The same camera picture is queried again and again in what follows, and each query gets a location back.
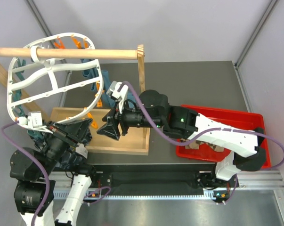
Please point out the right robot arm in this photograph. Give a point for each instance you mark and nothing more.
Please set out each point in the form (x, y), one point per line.
(177, 122)

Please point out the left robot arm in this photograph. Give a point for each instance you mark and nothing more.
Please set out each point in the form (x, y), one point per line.
(34, 193)

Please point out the wooden rack base tray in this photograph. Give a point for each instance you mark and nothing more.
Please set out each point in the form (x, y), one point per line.
(136, 141)

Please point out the red plastic tray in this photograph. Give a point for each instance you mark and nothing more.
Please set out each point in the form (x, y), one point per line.
(237, 119)

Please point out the white plastic sock hanger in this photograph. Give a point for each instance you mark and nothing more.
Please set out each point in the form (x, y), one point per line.
(49, 67)

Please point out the teal clip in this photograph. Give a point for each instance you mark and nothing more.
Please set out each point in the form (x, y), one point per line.
(17, 95)
(19, 74)

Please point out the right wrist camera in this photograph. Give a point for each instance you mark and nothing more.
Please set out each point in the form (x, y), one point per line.
(117, 92)

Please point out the wooden rack upright post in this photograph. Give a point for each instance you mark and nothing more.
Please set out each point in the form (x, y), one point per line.
(141, 67)

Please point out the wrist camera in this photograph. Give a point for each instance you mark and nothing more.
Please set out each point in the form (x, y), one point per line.
(33, 122)
(117, 92)

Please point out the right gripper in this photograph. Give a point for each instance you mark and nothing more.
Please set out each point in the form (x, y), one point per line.
(112, 130)

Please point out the wooden rod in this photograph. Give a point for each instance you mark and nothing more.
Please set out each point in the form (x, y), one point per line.
(71, 53)

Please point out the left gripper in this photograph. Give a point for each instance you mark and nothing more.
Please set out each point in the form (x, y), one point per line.
(76, 129)

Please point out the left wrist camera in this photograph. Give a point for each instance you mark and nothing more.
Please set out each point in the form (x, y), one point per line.
(33, 122)

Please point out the orange clip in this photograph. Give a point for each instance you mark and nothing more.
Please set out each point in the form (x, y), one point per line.
(93, 123)
(99, 103)

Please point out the teal blue sock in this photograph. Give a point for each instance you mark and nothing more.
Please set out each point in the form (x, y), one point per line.
(92, 73)

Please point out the brown argyle sock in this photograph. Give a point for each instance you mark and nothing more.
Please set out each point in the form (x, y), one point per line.
(193, 144)

